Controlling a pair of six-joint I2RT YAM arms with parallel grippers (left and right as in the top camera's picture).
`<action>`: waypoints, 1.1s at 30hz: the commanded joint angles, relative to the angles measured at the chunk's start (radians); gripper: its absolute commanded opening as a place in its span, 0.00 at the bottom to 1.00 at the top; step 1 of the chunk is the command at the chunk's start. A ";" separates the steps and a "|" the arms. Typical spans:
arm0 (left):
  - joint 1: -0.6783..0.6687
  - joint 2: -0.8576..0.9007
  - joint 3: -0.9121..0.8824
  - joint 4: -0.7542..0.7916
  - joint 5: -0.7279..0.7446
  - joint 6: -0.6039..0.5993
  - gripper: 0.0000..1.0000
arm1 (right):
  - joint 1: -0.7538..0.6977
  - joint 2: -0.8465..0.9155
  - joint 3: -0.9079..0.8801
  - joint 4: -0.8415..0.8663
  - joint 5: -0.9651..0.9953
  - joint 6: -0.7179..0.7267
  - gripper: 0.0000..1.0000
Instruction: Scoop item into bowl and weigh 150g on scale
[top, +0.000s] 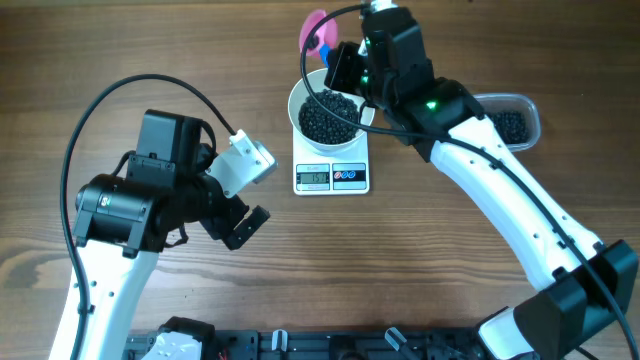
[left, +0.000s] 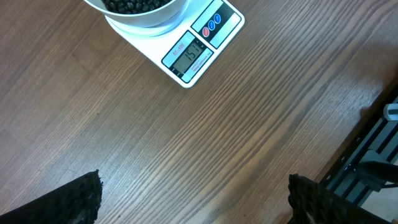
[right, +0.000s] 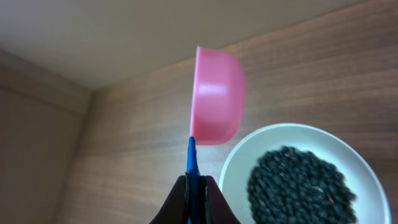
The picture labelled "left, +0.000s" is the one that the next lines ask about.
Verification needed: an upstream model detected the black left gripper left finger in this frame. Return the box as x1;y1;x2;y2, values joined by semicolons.
1;170;103;224

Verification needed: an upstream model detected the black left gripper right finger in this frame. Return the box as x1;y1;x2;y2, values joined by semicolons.
288;174;389;224

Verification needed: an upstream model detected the white digital kitchen scale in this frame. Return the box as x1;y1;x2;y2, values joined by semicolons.
107;0;245;88

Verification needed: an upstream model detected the white bowl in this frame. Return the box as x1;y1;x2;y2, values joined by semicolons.
85;0;187;27

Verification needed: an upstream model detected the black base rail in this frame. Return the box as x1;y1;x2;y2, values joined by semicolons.
320;93;397;207

